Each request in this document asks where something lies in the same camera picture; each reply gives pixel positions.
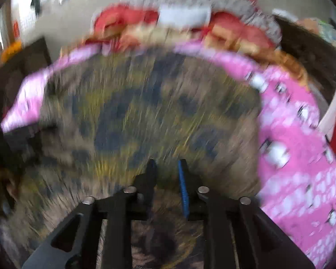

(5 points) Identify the blue gold paisley garment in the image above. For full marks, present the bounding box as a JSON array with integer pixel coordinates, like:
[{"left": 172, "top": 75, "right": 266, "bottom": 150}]
[{"left": 0, "top": 49, "right": 261, "bottom": 268}]

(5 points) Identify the floral white pillow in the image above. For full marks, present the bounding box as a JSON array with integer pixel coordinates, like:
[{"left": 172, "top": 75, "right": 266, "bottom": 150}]
[{"left": 118, "top": 0, "right": 281, "bottom": 48}]

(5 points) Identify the red ruffled cushion left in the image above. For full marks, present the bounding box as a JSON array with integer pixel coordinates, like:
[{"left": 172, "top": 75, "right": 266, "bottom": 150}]
[{"left": 92, "top": 4, "right": 158, "bottom": 39}]

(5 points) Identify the dark carved wooden headboard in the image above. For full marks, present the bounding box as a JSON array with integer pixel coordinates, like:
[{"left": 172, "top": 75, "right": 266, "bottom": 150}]
[{"left": 274, "top": 16, "right": 336, "bottom": 103}]

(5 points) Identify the orange yellow box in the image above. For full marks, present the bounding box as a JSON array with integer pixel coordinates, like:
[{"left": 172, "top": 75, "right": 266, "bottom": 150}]
[{"left": 1, "top": 41, "right": 22, "bottom": 63}]

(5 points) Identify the dark wooden side furniture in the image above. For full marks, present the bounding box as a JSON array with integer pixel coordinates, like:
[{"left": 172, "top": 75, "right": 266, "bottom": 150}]
[{"left": 0, "top": 37, "right": 52, "bottom": 122}]

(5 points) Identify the pink penguin bedsheet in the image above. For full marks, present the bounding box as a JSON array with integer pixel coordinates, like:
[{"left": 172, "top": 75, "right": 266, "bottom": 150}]
[{"left": 1, "top": 43, "right": 336, "bottom": 268}]

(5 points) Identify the white folded cloth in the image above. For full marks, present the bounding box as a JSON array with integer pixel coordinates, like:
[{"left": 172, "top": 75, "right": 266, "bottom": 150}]
[{"left": 157, "top": 5, "right": 212, "bottom": 30}]

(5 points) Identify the red cushion right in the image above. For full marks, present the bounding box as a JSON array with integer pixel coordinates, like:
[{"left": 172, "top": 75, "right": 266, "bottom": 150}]
[{"left": 202, "top": 12, "right": 275, "bottom": 50}]

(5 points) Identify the dark garment hanging on wall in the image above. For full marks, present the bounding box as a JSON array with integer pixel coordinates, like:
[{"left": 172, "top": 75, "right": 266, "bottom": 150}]
[{"left": 30, "top": 0, "right": 42, "bottom": 17}]

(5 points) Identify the cream red patterned blanket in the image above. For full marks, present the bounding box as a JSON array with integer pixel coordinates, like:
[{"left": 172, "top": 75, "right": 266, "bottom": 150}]
[{"left": 60, "top": 24, "right": 309, "bottom": 90}]

